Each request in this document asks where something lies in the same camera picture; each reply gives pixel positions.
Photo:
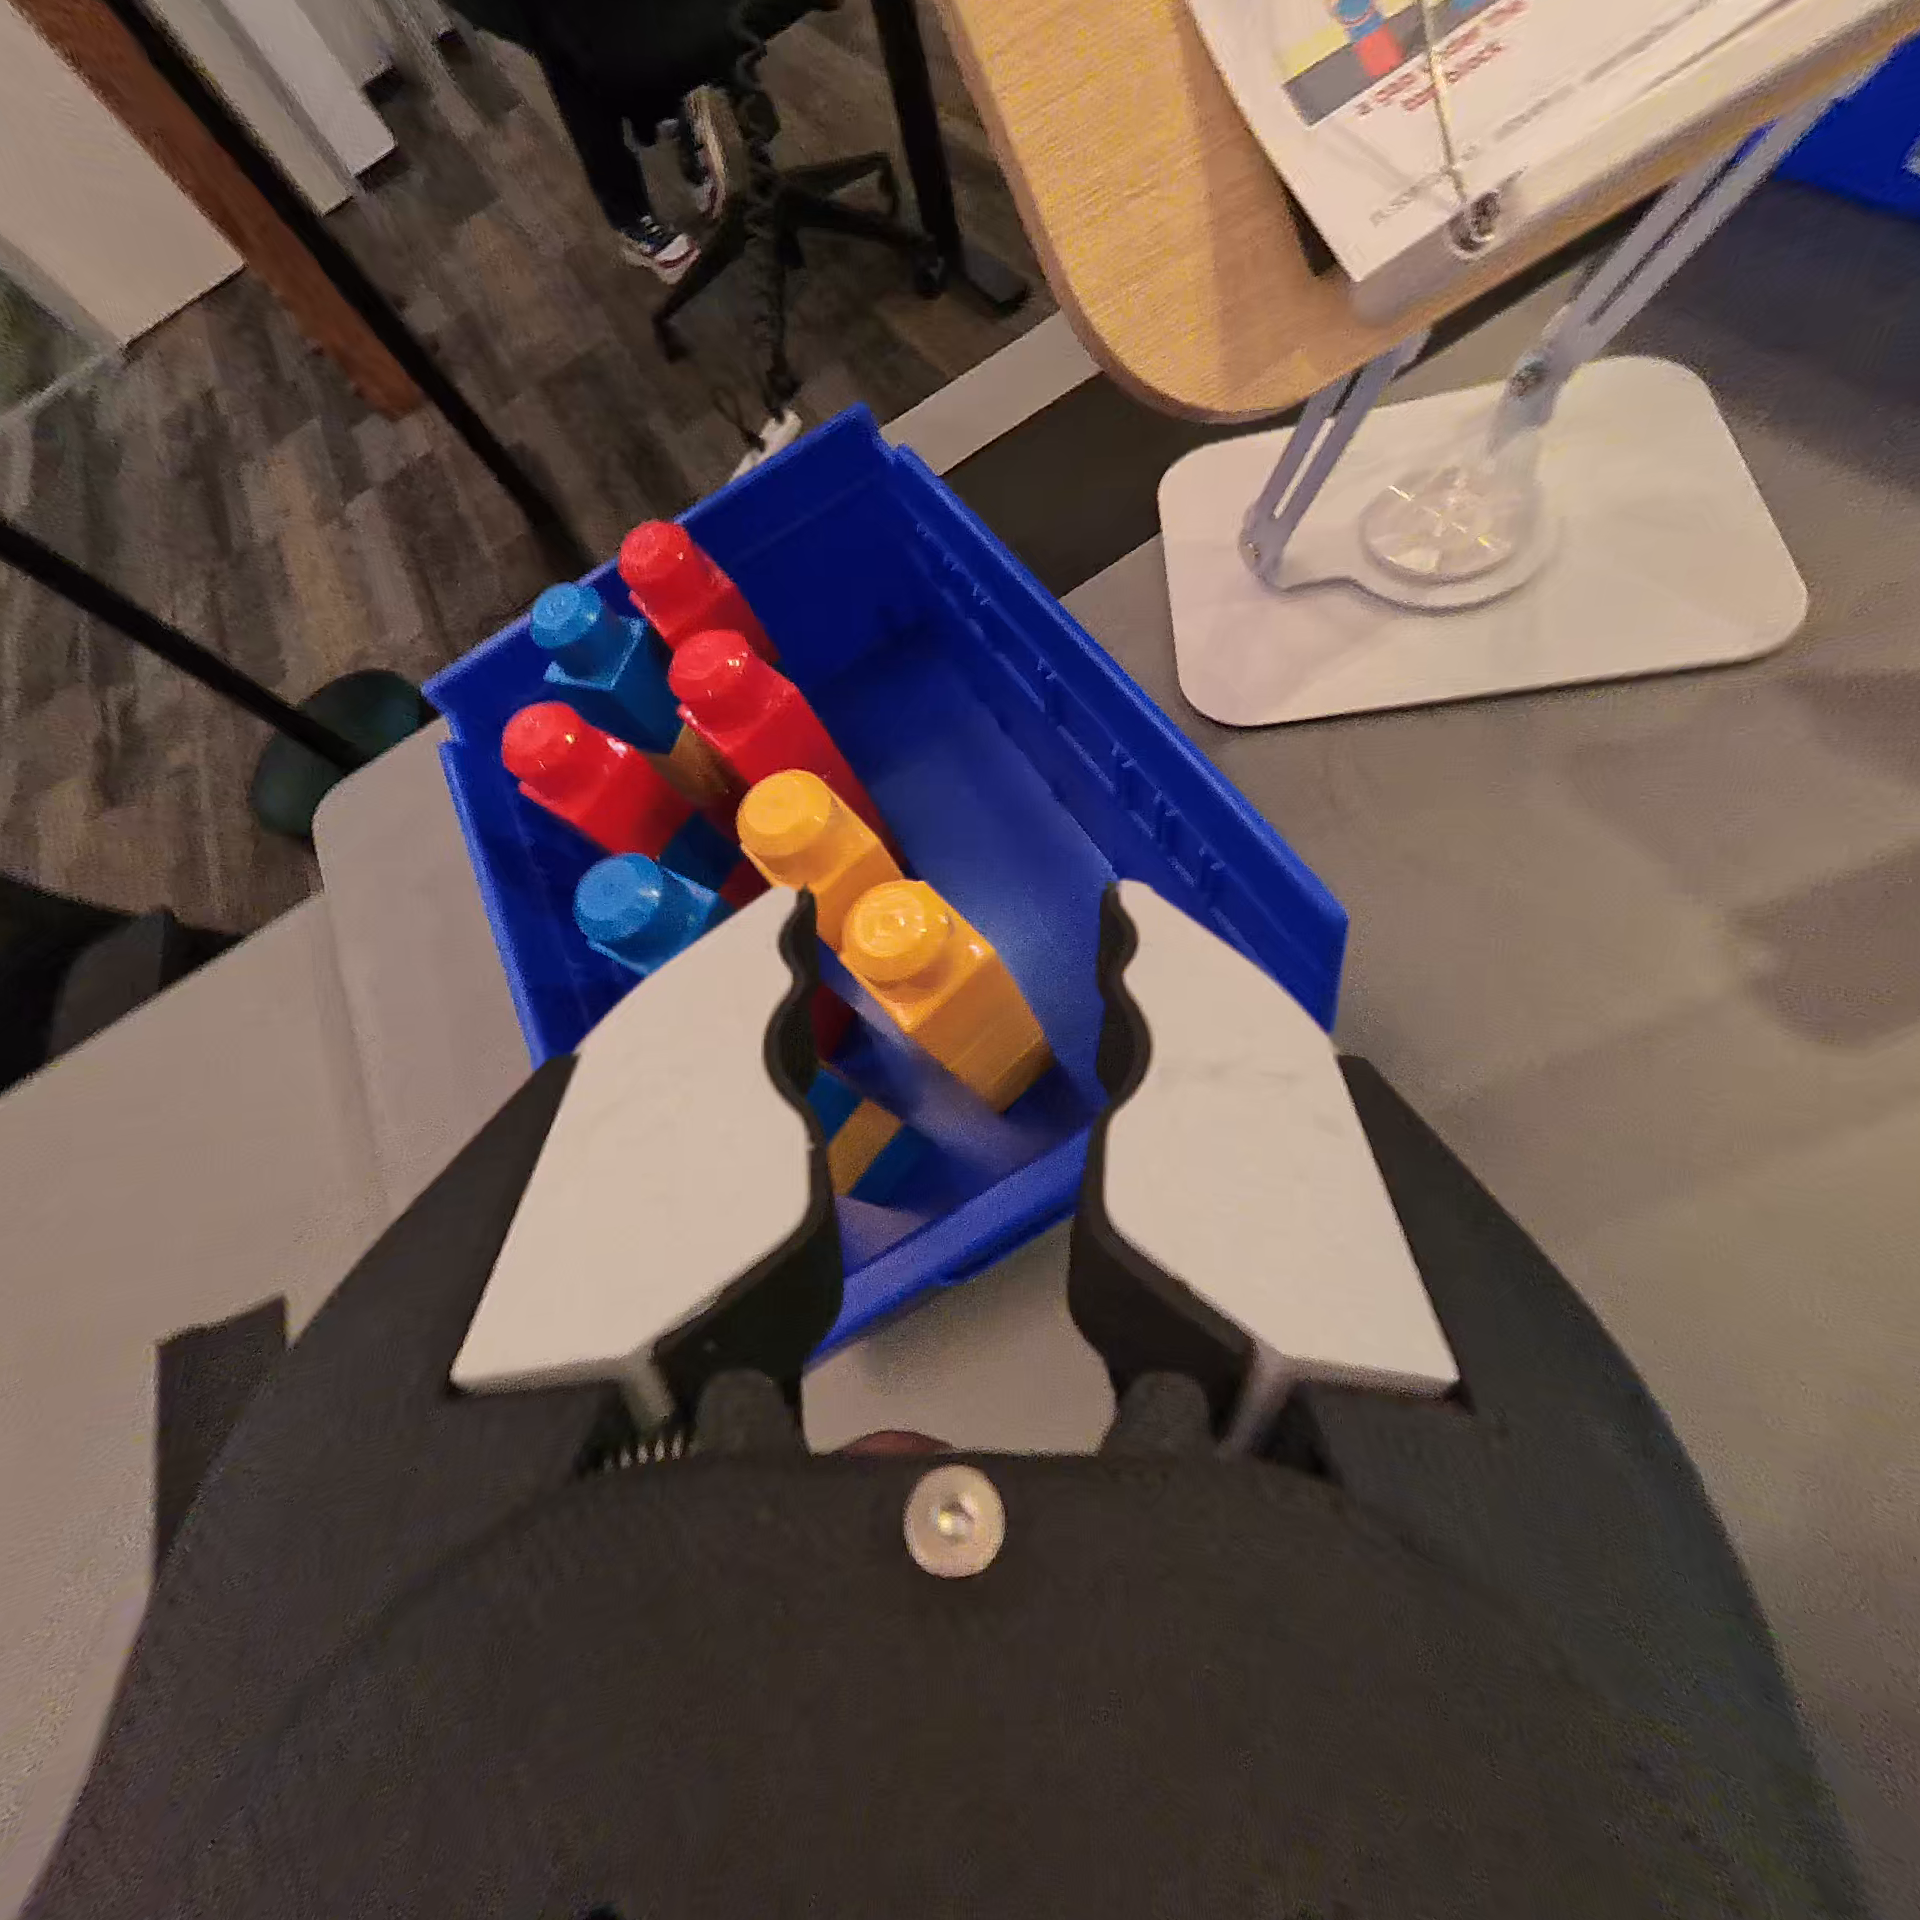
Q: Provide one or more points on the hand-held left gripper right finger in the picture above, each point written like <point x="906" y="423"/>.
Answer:
<point x="1261" y="1185"/>

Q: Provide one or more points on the blue plastic bin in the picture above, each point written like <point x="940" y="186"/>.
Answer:
<point x="974" y="750"/>

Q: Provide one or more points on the red-topped block tower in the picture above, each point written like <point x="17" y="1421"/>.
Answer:
<point x="564" y="757"/>
<point x="661" y="563"/>

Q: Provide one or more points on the wooden post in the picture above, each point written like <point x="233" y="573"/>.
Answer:
<point x="225" y="194"/>

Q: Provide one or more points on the black desk leg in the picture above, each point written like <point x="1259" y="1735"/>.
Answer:
<point x="923" y="136"/>

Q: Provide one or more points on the white power strip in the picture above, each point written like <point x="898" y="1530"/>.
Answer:
<point x="770" y="435"/>

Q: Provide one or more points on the instruction sheet on stand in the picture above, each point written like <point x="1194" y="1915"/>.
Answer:
<point x="1142" y="194"/>

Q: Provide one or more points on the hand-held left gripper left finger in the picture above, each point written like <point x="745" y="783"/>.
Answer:
<point x="661" y="1171"/>

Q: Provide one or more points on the black office chair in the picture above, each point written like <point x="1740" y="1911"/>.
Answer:
<point x="841" y="201"/>

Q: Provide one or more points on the red block tower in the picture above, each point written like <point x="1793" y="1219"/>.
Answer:
<point x="734" y="705"/>

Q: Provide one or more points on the black stanchion round base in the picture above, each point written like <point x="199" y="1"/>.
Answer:
<point x="340" y="750"/>

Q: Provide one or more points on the blue-topped block tower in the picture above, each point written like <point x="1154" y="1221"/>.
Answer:
<point x="579" y="630"/>
<point x="629" y="907"/>

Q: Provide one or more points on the grey desk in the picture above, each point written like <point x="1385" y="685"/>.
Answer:
<point x="1575" y="975"/>

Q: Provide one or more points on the printed instruction sheet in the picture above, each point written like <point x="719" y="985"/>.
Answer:
<point x="1500" y="119"/>

